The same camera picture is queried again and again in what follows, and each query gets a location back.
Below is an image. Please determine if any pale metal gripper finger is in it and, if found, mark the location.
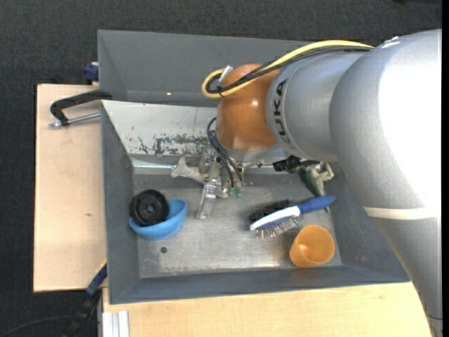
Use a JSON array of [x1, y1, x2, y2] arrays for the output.
[[195, 185, 208, 220], [202, 185, 216, 219]]

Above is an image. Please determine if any grey toy shark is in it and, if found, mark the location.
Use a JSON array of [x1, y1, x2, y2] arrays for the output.
[[170, 156, 207, 184]]

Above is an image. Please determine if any pale cardboard board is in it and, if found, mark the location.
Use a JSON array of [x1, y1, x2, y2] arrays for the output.
[[33, 82, 108, 293]]

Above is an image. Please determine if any blue and white brush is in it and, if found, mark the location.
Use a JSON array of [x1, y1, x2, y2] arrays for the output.
[[248, 194, 337, 240]]

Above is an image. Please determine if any black round wheel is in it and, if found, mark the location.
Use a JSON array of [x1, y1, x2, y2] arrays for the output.
[[128, 189, 170, 227]]

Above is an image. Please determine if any black cylinder on white bracket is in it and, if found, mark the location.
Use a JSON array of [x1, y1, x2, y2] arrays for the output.
[[257, 154, 303, 173]]

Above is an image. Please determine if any black bristle brush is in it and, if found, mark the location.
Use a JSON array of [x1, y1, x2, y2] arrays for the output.
[[248, 199, 292, 224]]

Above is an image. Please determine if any grey metal bin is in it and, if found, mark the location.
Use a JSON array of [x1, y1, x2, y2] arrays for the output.
[[97, 29, 411, 305]]

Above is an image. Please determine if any orange plastic cup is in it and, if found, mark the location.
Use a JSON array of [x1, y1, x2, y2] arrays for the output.
[[289, 225, 336, 269]]

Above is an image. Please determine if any blue plastic bowl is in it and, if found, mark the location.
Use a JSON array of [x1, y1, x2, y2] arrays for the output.
[[128, 198, 188, 242]]

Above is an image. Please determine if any green toy dinosaur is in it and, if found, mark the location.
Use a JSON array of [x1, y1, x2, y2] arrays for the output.
[[297, 161, 336, 214]]

